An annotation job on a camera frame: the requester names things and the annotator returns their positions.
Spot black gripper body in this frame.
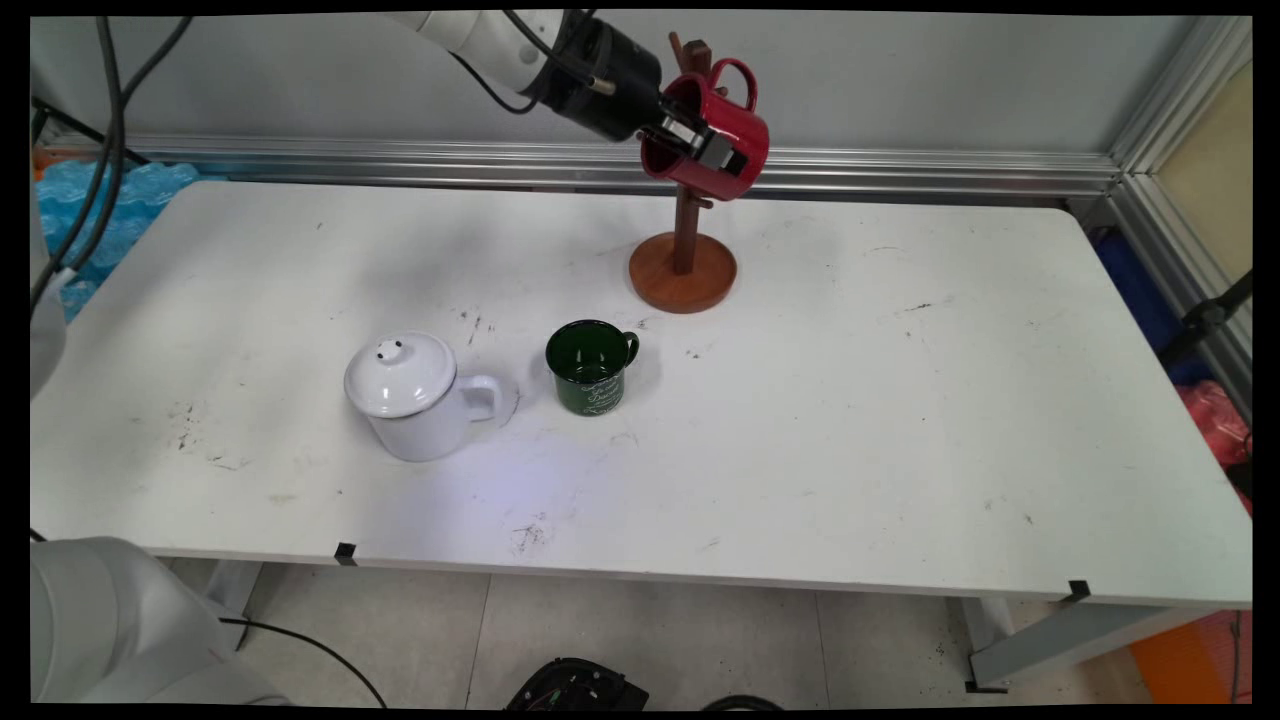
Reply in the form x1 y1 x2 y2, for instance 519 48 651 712
543 14 668 143

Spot red enamel mug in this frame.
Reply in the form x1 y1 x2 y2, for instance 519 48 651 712
640 58 771 203

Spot brown wooden mug tree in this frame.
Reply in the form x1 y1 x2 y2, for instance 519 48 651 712
628 32 739 314

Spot dark green enamel mug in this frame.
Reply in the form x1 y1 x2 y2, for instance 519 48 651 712
545 319 641 417

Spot white enamel pot lid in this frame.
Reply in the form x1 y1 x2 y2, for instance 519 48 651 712
344 333 459 419

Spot white enamel pot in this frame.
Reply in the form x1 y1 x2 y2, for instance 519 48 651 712
345 335 504 463

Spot blue plastic object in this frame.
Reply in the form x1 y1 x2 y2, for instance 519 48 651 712
1090 228 1216 389

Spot blue bubble wrap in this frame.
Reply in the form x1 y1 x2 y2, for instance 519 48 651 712
38 160 201 323

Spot black device on floor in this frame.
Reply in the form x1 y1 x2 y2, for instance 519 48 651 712
505 657 651 711

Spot red plastic bag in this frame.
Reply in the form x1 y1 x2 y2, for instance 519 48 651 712
1178 380 1253 516

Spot long grey table leg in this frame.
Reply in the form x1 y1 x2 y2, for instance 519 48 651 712
945 595 1216 693

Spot short grey table leg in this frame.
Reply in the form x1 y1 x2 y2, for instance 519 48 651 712
205 558 263 641

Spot orange floor object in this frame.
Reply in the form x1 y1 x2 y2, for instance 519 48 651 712
1130 608 1253 706

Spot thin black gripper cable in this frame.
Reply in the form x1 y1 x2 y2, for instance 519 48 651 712
448 10 549 117

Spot horizontal aluminium frame rail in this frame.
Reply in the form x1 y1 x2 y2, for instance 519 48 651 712
35 135 1121 198

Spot angled aluminium frame profile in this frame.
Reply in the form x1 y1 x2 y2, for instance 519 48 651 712
1105 15 1253 421

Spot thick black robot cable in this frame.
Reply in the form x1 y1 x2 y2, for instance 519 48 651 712
30 15 196 313

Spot beige wall panel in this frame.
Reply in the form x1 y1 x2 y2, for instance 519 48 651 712
1155 60 1253 286

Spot black frame bracket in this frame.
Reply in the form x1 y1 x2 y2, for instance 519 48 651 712
1160 272 1253 371

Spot black floor cable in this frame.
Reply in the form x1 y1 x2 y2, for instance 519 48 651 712
218 617 389 709

